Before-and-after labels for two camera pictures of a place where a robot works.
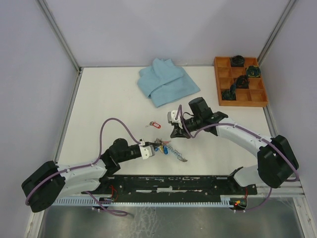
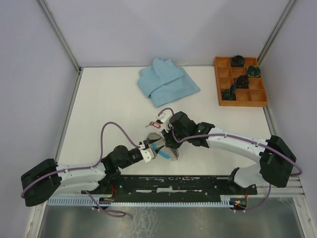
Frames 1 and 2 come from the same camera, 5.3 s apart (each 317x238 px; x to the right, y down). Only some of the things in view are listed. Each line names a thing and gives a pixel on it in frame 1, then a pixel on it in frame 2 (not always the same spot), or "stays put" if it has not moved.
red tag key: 154,123 stays put
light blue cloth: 166,83 stays put
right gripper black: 178,132 → 169,142
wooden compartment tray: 255,95 stays put
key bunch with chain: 179,155 → 173,153
